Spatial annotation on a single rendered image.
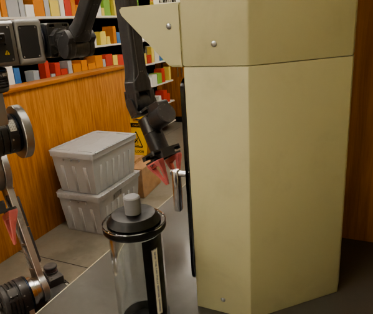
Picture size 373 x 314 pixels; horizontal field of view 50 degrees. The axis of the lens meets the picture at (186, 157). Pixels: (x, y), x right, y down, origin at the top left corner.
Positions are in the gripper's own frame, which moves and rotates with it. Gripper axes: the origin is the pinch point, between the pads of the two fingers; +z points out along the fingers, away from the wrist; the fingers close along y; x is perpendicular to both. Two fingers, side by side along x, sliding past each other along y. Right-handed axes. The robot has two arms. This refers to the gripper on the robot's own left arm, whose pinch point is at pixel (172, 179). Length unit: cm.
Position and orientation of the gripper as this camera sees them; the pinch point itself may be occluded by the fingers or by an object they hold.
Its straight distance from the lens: 116.8
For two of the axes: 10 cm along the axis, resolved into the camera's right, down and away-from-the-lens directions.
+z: 3.9, 9.2, -0.9
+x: -5.5, 3.1, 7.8
